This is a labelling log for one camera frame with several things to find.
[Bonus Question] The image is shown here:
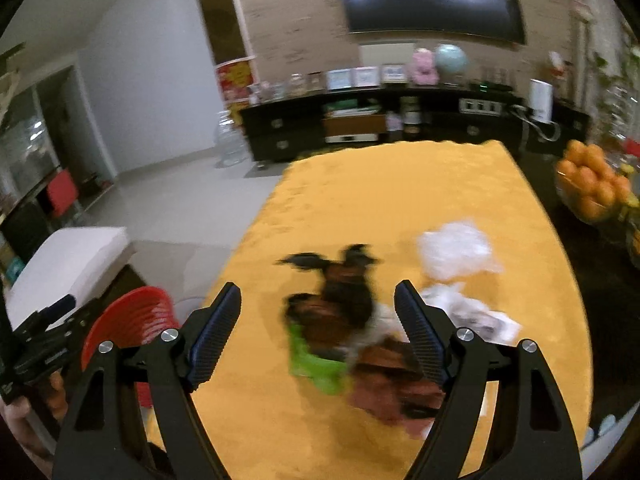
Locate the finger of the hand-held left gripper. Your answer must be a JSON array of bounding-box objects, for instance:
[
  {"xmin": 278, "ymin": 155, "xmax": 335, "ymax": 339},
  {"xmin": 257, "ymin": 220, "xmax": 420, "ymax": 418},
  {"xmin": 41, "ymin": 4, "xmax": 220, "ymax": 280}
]
[{"xmin": 14, "ymin": 295, "xmax": 77, "ymax": 333}]

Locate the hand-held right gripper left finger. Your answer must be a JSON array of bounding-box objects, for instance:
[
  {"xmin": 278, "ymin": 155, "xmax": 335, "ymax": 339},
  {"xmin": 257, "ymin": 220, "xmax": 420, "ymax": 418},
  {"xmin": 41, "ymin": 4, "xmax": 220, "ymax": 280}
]
[{"xmin": 51, "ymin": 282, "xmax": 243, "ymax": 480}]

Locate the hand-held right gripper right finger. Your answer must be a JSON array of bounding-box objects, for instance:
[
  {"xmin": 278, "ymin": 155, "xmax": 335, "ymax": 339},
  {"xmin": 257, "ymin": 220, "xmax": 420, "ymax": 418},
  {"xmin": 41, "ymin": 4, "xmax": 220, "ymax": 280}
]
[{"xmin": 394, "ymin": 280, "xmax": 583, "ymax": 480}]

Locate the red plastic basket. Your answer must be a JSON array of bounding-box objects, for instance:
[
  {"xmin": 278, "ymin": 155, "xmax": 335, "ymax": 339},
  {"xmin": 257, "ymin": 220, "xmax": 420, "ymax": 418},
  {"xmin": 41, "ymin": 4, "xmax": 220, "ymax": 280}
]
[{"xmin": 80, "ymin": 286, "xmax": 181, "ymax": 406}]

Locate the brown black plush toy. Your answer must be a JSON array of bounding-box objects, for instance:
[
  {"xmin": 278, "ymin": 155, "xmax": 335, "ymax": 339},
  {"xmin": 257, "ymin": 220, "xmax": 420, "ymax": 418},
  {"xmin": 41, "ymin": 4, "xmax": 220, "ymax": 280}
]
[{"xmin": 275, "ymin": 244, "xmax": 401, "ymax": 361}]

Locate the green packet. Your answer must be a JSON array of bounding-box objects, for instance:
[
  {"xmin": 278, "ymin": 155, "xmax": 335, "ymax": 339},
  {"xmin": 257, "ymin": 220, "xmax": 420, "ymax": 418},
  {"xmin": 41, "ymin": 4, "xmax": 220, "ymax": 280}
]
[{"xmin": 286, "ymin": 322, "xmax": 351, "ymax": 396}]

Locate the person's left hand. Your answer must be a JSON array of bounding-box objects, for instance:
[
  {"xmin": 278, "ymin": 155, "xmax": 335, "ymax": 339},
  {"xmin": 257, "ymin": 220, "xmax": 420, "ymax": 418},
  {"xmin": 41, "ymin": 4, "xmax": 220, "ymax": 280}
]
[{"xmin": 0, "ymin": 372, "xmax": 71, "ymax": 461}]

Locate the white ottoman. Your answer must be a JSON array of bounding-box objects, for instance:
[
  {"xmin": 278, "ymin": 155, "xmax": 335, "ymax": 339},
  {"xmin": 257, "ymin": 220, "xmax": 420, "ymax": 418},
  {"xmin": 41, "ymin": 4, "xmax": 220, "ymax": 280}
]
[{"xmin": 4, "ymin": 226, "xmax": 135, "ymax": 318}]

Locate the crumpled printed clear wrapper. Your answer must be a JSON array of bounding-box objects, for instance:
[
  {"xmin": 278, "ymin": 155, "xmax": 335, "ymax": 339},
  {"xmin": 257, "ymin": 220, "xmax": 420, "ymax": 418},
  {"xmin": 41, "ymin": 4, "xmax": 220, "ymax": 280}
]
[{"xmin": 422, "ymin": 282, "xmax": 521, "ymax": 348}]

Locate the brown wrapper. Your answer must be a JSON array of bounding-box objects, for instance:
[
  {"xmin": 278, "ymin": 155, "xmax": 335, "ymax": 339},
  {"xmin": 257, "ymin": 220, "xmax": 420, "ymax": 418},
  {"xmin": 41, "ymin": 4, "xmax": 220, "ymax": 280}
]
[{"xmin": 347, "ymin": 340, "xmax": 448, "ymax": 436}]

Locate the crumpled white plastic bag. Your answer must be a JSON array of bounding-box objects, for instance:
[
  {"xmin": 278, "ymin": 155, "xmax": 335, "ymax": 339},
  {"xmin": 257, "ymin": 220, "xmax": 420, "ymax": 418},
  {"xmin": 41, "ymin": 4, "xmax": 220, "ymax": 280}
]
[{"xmin": 417, "ymin": 217, "xmax": 503, "ymax": 281}]

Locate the red chair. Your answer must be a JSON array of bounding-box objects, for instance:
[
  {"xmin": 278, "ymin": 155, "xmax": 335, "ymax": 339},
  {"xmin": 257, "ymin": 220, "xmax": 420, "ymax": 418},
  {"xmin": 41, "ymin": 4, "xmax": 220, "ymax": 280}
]
[{"xmin": 46, "ymin": 170, "xmax": 81, "ymax": 218}]

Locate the glass fruit bowl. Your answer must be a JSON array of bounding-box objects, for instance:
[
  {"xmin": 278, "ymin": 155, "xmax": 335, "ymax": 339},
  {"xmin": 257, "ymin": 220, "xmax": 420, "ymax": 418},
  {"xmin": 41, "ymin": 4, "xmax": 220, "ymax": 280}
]
[{"xmin": 554, "ymin": 167, "xmax": 633, "ymax": 226}]

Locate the clear water jug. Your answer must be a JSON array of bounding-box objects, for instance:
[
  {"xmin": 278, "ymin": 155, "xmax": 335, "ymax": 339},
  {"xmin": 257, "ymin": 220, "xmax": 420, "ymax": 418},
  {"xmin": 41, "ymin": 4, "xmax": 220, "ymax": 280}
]
[{"xmin": 214, "ymin": 110, "xmax": 248, "ymax": 167}]

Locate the black cabinet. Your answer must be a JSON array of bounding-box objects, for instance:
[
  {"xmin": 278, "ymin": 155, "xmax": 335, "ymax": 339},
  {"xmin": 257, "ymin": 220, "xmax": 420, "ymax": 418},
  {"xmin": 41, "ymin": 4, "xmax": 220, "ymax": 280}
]
[{"xmin": 241, "ymin": 85, "xmax": 591, "ymax": 163}]

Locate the wooden box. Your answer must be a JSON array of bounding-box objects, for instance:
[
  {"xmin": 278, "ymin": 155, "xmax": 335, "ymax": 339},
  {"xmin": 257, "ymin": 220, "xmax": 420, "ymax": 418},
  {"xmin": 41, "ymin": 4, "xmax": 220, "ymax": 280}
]
[{"xmin": 322, "ymin": 112, "xmax": 387, "ymax": 143}]

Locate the pile of oranges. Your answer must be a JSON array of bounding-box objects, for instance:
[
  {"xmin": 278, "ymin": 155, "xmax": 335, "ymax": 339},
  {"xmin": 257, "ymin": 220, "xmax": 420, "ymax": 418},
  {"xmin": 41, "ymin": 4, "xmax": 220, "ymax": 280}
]
[{"xmin": 556, "ymin": 140, "xmax": 632, "ymax": 223}]

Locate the white power strip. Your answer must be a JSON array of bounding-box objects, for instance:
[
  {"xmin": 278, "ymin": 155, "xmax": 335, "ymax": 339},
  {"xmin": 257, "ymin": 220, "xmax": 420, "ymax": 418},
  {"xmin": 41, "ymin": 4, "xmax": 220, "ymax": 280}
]
[{"xmin": 459, "ymin": 97, "xmax": 503, "ymax": 113}]

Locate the white tall appliance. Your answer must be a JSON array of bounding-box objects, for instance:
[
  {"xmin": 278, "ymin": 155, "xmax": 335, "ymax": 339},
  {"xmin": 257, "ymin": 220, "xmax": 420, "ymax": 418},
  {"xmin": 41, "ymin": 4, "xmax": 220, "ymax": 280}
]
[{"xmin": 529, "ymin": 79, "xmax": 555, "ymax": 123}]

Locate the pink plush toy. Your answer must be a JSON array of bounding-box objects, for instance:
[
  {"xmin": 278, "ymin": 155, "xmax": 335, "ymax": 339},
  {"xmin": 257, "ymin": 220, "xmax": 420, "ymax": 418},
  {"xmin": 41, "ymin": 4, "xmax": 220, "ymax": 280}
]
[{"xmin": 410, "ymin": 48, "xmax": 441, "ymax": 86}]

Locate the pale blue globe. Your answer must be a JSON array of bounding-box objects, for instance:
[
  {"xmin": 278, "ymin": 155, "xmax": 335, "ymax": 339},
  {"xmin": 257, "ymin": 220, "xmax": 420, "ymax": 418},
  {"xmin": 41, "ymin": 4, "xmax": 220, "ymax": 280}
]
[{"xmin": 434, "ymin": 44, "xmax": 470, "ymax": 86}]

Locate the small figurine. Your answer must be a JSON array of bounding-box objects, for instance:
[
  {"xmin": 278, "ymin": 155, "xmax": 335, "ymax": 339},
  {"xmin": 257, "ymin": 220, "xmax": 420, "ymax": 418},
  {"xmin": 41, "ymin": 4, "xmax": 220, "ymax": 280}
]
[{"xmin": 547, "ymin": 51, "xmax": 573, "ymax": 81}]

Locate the potted plant with flowers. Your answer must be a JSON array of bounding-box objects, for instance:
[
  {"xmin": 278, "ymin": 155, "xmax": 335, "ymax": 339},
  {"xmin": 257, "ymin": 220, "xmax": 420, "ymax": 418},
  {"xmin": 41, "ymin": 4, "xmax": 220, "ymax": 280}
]
[{"xmin": 590, "ymin": 25, "xmax": 640, "ymax": 126}]

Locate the wall television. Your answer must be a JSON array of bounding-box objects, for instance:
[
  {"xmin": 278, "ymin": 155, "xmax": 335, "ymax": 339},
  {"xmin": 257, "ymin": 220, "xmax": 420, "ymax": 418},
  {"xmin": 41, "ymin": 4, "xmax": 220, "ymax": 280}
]
[{"xmin": 334, "ymin": 0, "xmax": 528, "ymax": 46}]

